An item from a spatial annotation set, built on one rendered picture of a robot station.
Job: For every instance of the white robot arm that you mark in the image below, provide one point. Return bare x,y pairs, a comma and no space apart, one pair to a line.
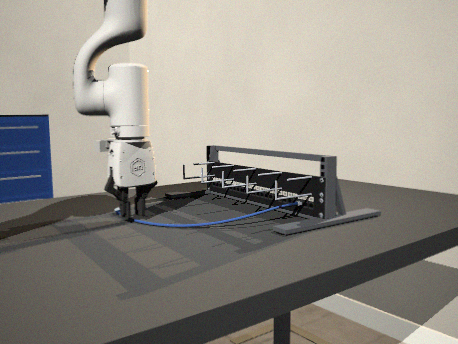
124,95

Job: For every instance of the black network patch panel rack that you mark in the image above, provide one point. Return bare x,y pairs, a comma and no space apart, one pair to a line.
268,188

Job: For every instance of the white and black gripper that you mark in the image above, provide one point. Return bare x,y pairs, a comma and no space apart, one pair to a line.
132,164

